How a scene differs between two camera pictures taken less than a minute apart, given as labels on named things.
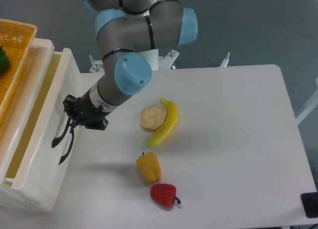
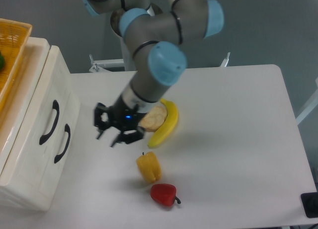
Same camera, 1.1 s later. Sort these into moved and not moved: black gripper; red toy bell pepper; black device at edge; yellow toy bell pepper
Moved: black gripper
Not moved: red toy bell pepper; black device at edge; yellow toy bell pepper
